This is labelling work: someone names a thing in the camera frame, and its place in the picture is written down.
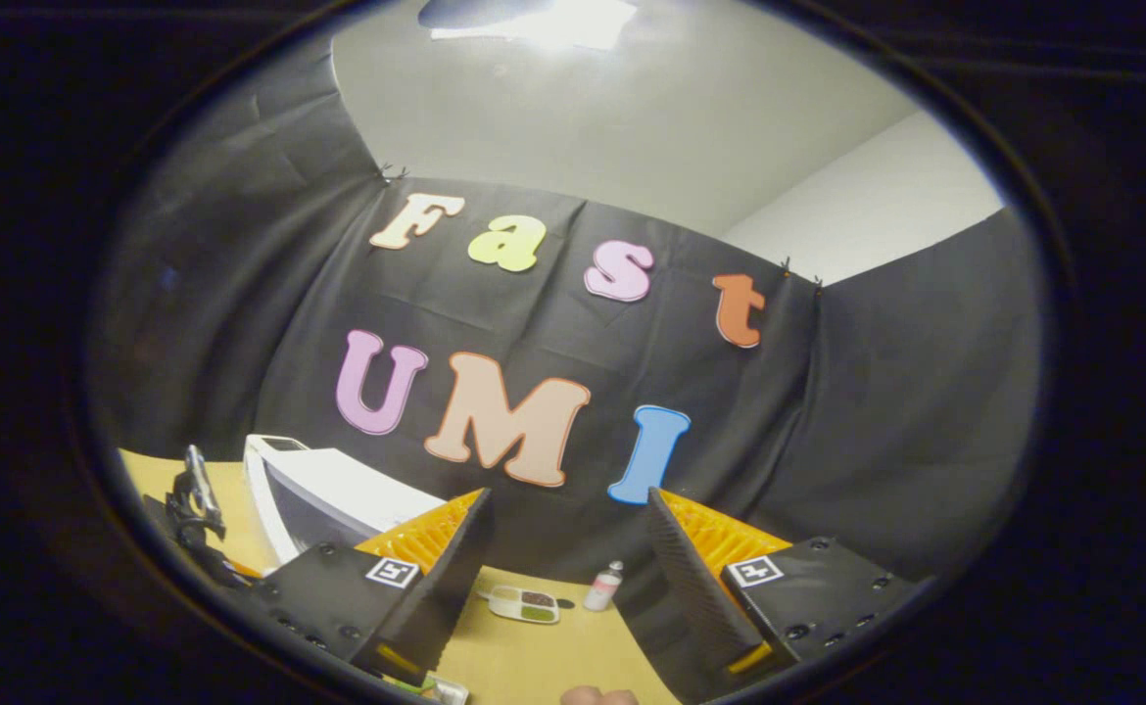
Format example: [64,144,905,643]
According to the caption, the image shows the white microwave oven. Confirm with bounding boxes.
[243,446,447,569]

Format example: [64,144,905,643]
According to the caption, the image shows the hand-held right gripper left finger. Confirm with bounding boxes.
[250,487,496,688]

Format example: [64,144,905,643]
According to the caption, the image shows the plate of green vegetables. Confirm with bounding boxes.
[406,674,471,705]

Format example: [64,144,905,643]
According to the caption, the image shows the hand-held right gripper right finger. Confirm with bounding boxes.
[632,487,919,701]

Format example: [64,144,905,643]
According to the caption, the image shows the white divided condiment dish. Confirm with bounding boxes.
[480,585,561,625]

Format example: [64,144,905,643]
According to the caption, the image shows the small bottle with pink label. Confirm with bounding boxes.
[584,561,625,613]

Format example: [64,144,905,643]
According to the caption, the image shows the black backdrop cloth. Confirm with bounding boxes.
[93,49,1044,588]

